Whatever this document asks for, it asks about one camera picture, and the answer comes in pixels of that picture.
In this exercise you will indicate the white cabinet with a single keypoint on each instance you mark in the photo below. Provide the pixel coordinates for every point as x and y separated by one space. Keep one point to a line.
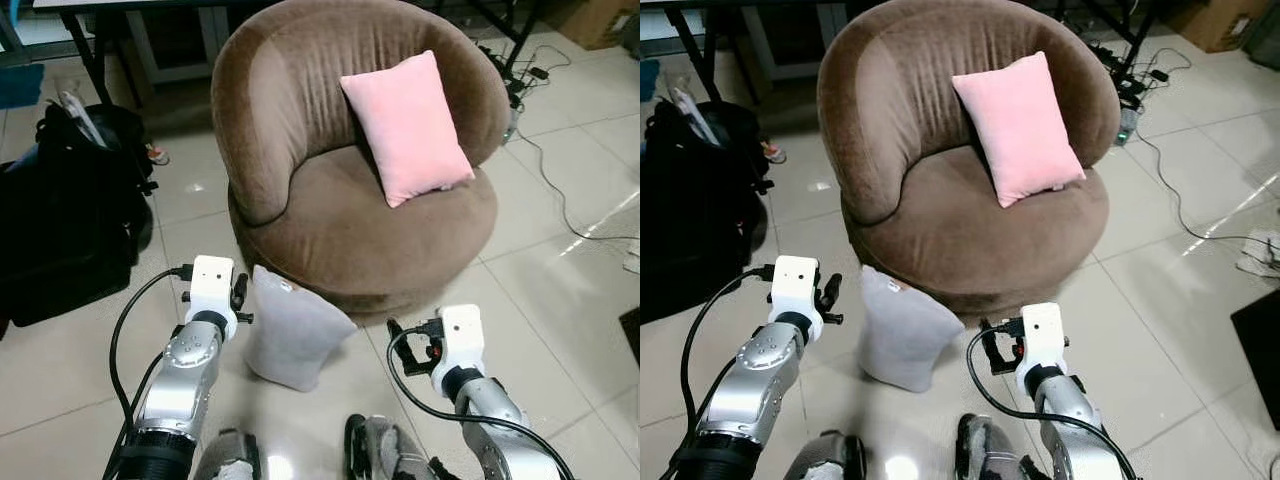
790 45
215 40

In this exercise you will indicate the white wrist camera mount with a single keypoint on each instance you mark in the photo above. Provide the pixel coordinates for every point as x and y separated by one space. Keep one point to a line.
210 285
795 285
462 335
1042 335

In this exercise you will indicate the grey table with black legs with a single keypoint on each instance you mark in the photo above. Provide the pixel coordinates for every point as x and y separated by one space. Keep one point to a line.
100 3
720 3

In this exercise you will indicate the right robot leg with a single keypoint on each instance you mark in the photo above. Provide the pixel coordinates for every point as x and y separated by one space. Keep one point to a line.
995 450
385 450

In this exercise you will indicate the pink pillow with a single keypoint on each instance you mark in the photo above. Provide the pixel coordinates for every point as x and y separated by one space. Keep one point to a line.
1020 130
405 130

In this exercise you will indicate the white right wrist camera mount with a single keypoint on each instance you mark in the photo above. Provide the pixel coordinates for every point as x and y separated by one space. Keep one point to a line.
1042 335
462 335

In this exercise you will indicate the cardboard box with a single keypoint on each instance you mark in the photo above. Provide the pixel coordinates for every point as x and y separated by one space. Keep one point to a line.
1210 25
595 20

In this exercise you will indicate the left robot leg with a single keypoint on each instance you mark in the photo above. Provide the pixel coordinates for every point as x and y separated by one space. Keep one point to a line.
830 460
230 458

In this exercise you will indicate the black backpack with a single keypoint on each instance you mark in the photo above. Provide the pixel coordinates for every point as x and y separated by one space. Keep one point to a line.
70 220
700 220

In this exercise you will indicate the white crumpled cloth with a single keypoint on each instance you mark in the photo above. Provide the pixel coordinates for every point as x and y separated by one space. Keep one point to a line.
632 262
1260 256

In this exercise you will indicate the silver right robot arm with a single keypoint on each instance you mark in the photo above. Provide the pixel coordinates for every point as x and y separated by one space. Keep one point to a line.
1065 420
490 410

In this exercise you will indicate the flat black object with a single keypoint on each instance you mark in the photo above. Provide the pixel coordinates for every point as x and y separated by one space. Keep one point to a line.
631 338
1258 345

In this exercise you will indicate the clear plastic bottle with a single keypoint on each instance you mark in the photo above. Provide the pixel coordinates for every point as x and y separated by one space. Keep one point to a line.
512 125
1128 126

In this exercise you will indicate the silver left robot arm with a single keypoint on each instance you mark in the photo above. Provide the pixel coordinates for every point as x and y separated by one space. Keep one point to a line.
760 375
185 370

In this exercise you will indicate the brown round velvet sofa chair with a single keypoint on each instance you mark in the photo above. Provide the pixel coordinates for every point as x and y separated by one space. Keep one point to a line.
300 230
910 230

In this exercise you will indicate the white papers in backpack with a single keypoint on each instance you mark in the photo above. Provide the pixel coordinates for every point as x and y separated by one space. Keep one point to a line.
82 115
695 112

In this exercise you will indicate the grey pillow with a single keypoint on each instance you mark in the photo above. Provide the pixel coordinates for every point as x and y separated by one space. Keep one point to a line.
290 340
905 340

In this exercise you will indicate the robot leg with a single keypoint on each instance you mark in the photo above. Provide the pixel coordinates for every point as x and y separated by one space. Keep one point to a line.
995 450
385 450
230 458
830 460

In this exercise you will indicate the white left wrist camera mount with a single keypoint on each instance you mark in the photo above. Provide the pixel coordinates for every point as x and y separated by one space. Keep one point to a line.
210 285
795 285

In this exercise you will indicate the blue bin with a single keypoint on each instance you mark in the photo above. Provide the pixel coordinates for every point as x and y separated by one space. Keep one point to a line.
649 80
20 85

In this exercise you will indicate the small red floor item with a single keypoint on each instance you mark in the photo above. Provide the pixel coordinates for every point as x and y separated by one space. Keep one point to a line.
157 154
771 150

